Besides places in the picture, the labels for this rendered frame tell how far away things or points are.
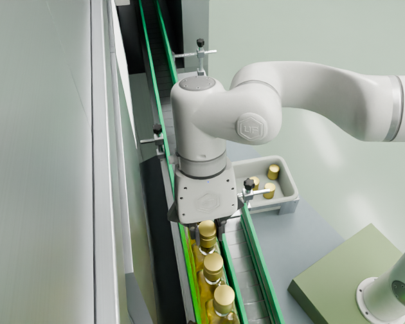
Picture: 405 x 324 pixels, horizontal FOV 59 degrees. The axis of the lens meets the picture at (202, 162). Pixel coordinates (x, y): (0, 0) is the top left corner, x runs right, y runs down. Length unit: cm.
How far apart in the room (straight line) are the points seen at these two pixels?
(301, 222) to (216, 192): 65
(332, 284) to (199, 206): 55
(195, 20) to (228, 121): 113
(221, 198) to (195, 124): 15
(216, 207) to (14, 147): 41
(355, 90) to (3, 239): 42
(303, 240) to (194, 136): 73
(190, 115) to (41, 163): 25
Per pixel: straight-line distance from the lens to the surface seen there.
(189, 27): 158
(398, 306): 96
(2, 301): 20
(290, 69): 55
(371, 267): 111
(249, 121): 45
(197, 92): 47
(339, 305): 103
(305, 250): 115
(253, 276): 94
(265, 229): 115
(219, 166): 53
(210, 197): 57
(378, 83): 49
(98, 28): 72
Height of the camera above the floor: 175
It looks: 51 degrees down
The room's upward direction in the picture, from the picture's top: straight up
